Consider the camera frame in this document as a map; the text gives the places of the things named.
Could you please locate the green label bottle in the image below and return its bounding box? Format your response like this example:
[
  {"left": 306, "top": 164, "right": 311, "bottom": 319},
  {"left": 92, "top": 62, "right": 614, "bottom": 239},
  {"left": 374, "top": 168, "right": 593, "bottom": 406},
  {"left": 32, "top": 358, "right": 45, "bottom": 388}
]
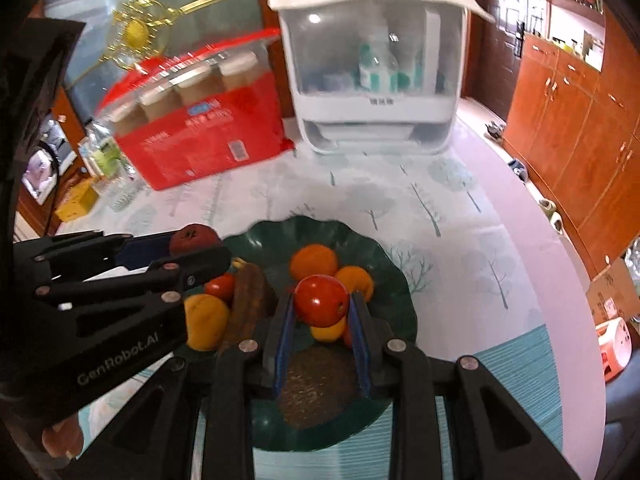
[{"left": 87, "top": 120, "right": 126, "bottom": 179}]

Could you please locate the yellow mandarin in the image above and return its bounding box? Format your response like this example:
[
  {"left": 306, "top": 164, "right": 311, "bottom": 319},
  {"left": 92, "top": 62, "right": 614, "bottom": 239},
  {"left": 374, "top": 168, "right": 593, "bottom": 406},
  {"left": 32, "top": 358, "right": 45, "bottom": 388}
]
[{"left": 184, "top": 294, "right": 230, "bottom": 352}]

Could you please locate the dark brown avocado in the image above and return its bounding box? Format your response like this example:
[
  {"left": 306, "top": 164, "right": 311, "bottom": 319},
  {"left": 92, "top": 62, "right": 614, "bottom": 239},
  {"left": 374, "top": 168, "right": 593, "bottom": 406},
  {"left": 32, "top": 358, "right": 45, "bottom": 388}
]
[{"left": 277, "top": 347, "right": 358, "bottom": 428}]

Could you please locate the white plastic stool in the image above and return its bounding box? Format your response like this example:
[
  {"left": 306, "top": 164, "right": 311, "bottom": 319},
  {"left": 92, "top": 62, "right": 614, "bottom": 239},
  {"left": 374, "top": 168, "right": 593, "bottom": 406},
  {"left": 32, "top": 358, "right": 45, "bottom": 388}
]
[{"left": 595, "top": 317, "right": 632, "bottom": 383}]

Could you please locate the yellow box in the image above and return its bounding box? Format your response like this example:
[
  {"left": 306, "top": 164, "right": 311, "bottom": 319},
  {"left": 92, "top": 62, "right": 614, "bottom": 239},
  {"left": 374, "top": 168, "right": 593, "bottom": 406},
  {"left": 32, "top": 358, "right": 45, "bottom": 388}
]
[{"left": 54, "top": 180, "right": 98, "bottom": 223}]

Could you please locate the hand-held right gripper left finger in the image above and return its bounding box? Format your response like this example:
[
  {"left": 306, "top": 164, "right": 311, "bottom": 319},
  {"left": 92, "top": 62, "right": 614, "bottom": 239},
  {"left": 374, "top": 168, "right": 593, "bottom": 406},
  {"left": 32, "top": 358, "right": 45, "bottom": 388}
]
[{"left": 55, "top": 290, "right": 296, "bottom": 480}]

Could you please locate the clear glass cup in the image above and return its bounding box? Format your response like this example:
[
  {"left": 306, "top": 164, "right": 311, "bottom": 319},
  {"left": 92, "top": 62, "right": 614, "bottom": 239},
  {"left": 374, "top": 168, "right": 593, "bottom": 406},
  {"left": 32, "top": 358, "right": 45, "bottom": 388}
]
[{"left": 107, "top": 175, "right": 138, "bottom": 211}]

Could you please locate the red package of cups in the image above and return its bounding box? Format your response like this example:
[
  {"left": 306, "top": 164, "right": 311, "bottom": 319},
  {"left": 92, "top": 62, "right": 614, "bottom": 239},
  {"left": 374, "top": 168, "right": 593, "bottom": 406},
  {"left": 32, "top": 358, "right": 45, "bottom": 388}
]
[{"left": 97, "top": 27, "right": 296, "bottom": 192}]

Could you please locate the red lychee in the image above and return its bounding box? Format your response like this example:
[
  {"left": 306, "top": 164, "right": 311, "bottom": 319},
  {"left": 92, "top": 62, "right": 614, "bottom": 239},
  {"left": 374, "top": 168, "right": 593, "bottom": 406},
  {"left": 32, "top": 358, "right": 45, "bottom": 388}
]
[{"left": 168, "top": 223, "right": 223, "bottom": 256}]

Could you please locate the small yellow-orange mandarin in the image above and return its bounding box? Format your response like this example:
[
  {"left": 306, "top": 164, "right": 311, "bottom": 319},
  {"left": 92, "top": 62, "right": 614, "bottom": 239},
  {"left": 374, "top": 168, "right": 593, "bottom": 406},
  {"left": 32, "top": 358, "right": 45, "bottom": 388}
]
[{"left": 309, "top": 316, "right": 348, "bottom": 343}]

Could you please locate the dark green leaf-shaped plate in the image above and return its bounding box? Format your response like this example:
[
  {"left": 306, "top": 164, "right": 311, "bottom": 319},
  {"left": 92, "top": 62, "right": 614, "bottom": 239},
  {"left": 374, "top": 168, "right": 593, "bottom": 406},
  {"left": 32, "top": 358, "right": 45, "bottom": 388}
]
[{"left": 172, "top": 216, "right": 418, "bottom": 453}]

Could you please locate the printed tablecloth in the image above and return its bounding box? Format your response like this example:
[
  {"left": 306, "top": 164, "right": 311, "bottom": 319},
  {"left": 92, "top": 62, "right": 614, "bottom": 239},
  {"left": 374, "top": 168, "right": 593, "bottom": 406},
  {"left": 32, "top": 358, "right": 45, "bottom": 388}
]
[{"left": 50, "top": 100, "right": 608, "bottom": 480}]

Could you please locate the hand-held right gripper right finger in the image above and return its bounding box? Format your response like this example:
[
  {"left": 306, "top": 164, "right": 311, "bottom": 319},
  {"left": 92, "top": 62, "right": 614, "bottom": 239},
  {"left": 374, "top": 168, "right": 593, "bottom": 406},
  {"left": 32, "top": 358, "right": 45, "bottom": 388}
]
[{"left": 347, "top": 292, "right": 583, "bottom": 480}]

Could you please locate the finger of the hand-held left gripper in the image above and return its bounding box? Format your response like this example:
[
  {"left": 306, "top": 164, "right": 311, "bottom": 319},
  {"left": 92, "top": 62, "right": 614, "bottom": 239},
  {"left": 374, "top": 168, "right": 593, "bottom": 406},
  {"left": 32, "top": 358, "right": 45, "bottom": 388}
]
[
  {"left": 14, "top": 230, "right": 176, "bottom": 281},
  {"left": 32, "top": 244, "right": 233, "bottom": 341}
]

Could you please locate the person's left hand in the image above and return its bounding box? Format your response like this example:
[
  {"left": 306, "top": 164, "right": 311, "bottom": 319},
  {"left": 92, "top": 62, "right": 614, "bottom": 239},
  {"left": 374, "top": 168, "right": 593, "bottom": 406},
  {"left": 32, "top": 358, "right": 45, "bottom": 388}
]
[{"left": 41, "top": 417, "right": 85, "bottom": 458}]

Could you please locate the dark wooden door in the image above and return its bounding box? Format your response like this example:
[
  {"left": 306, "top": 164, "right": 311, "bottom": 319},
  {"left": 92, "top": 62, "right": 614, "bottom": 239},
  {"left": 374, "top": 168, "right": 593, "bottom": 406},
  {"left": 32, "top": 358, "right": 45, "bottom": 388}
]
[{"left": 467, "top": 0, "right": 531, "bottom": 121}]

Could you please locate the brown long cucumber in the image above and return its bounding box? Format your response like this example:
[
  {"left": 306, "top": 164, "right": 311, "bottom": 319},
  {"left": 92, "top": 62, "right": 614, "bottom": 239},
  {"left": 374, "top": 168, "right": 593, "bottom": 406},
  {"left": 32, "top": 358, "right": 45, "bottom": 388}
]
[{"left": 220, "top": 262, "right": 268, "bottom": 351}]

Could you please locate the wooden cabinet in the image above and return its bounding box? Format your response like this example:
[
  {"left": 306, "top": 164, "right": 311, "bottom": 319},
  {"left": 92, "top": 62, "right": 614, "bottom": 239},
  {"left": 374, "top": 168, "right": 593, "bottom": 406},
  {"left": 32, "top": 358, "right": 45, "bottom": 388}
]
[{"left": 502, "top": 0, "right": 640, "bottom": 281}]

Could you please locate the large deep orange mandarin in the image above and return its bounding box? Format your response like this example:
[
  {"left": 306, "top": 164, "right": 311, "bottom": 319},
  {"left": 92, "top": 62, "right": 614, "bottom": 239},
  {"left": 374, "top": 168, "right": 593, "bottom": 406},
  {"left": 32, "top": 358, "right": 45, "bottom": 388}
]
[{"left": 290, "top": 243, "right": 339, "bottom": 281}]

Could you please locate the cardboard box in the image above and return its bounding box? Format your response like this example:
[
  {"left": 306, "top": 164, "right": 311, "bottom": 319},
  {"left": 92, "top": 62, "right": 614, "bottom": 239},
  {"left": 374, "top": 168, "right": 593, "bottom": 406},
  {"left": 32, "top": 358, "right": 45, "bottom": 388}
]
[{"left": 585, "top": 257, "right": 640, "bottom": 326}]

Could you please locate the gold hanging ornament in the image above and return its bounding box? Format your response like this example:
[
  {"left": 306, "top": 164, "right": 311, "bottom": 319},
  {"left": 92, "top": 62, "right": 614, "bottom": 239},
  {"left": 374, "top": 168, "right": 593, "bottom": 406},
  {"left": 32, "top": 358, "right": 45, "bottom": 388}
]
[{"left": 70, "top": 0, "right": 261, "bottom": 91}]

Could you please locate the white countertop appliance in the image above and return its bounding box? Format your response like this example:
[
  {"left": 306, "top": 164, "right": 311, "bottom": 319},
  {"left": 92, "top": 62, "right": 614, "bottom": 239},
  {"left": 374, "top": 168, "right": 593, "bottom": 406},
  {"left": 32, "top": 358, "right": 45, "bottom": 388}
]
[{"left": 265, "top": 0, "right": 496, "bottom": 156}]

